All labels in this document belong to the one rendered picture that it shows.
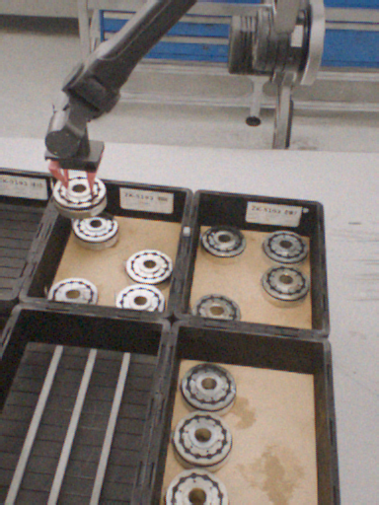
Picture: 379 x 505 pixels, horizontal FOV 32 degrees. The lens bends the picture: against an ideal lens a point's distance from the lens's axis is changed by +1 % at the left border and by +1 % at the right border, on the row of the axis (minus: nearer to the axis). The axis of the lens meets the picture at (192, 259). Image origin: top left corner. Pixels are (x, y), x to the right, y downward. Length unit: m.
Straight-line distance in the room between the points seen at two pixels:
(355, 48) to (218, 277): 2.08
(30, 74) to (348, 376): 2.80
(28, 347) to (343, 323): 0.73
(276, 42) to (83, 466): 1.03
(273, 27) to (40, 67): 2.42
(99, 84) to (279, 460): 0.72
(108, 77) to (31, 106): 2.45
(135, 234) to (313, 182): 0.64
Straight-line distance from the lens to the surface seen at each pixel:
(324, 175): 2.02
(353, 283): 1.71
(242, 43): 2.15
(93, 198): 1.33
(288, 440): 1.25
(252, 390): 1.29
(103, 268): 1.49
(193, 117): 3.49
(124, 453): 1.22
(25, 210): 1.65
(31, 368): 1.33
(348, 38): 3.34
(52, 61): 3.98
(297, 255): 1.51
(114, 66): 1.14
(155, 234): 1.56
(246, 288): 1.46
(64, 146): 1.17
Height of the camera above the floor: 1.89
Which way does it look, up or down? 45 degrees down
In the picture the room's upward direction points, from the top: 4 degrees clockwise
